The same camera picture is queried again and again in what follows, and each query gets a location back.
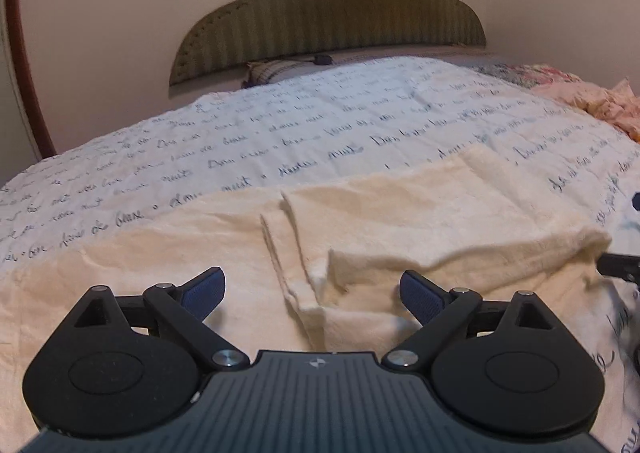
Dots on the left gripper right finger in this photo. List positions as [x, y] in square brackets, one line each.
[442, 314]

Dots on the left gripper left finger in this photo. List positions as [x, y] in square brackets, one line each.
[179, 313]

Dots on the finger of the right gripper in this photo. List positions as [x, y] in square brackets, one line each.
[624, 267]

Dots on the cream fleece pants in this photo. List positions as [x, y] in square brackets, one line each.
[317, 267]

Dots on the pile of colourful clothes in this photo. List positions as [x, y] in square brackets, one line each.
[617, 106]

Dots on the white script-print bedspread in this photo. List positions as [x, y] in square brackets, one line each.
[387, 115]

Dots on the patterned pillow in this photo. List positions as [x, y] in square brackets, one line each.
[272, 71]

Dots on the small black device on bed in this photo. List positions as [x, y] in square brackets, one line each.
[322, 59]

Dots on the green padded headboard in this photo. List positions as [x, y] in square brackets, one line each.
[252, 30]

